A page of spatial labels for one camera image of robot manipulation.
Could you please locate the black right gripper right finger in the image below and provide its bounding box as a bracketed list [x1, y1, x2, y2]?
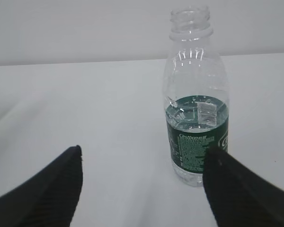
[203, 147, 284, 227]

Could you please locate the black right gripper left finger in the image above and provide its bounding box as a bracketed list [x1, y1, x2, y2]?
[0, 145, 83, 227]

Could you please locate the clear plastic water bottle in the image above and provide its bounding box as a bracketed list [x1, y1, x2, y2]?
[162, 6, 230, 187]

